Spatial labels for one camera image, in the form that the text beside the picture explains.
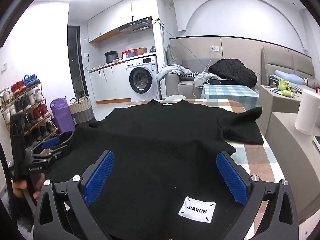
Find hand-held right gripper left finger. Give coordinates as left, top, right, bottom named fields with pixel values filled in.
left=33, top=150, right=116, bottom=240

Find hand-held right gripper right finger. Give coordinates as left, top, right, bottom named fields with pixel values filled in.
left=215, top=151, right=299, bottom=240

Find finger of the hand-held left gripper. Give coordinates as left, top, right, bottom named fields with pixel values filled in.
left=31, top=144, right=72, bottom=161
left=26, top=136, right=61, bottom=157

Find black knit sweater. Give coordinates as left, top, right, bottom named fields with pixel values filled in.
left=41, top=99, right=264, bottom=240

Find person's left forearm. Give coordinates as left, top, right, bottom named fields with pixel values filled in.
left=0, top=196, right=35, bottom=240

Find person's left hand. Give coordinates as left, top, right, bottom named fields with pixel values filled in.
left=12, top=173, right=47, bottom=202

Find purple bag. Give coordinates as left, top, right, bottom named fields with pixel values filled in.
left=50, top=97, right=75, bottom=133

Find plaid blanket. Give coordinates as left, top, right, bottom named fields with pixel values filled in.
left=40, top=98, right=284, bottom=215

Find woven laundry basket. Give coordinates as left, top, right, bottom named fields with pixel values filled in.
left=68, top=94, right=95, bottom=124

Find shoe rack with shoes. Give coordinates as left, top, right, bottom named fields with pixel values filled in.
left=0, top=74, right=57, bottom=140

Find beige side cabinet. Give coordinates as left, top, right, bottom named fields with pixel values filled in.
left=265, top=111, right=320, bottom=222
left=258, top=84, right=304, bottom=137

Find dark glass door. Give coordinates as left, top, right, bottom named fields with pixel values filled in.
left=67, top=26, right=87, bottom=103

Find white lower cabinets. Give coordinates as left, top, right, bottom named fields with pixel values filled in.
left=89, top=64, right=130, bottom=105

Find white cabinets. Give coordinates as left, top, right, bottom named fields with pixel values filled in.
left=87, top=0, right=150, bottom=43
left=89, top=64, right=130, bottom=105

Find blue checked table cover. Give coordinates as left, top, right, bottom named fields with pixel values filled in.
left=200, top=84, right=260, bottom=109

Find white round stool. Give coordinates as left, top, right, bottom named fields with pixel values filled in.
left=164, top=94, right=187, bottom=101

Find paper towel roll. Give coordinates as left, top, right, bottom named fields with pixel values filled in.
left=295, top=88, right=318, bottom=135

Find black cooking pot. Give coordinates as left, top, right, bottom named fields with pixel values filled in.
left=104, top=51, right=118, bottom=64

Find pale grey garment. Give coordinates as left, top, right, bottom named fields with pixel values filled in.
left=194, top=72, right=213, bottom=89

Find white washing machine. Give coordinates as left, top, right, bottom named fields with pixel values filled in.
left=124, top=55, right=160, bottom=102

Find black quilted jacket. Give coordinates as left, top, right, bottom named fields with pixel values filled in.
left=208, top=58, right=258, bottom=88

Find grey sofa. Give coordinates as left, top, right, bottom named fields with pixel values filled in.
left=164, top=44, right=260, bottom=100

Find blue pillow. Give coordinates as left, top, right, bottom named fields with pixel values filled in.
left=274, top=70, right=307, bottom=85

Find light blue throw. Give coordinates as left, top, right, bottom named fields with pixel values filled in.
left=156, top=64, right=190, bottom=83

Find beige padded headboard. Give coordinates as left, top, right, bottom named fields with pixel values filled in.
left=260, top=46, right=315, bottom=90

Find white upper cabinets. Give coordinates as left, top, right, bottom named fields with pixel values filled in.
left=87, top=0, right=150, bottom=43

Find grey cushion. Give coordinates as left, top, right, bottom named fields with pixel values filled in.
left=166, top=44, right=179, bottom=67

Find black range hood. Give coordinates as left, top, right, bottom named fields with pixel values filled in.
left=119, top=16, right=153, bottom=33

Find black cable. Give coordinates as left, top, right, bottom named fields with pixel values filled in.
left=0, top=142, right=19, bottom=240

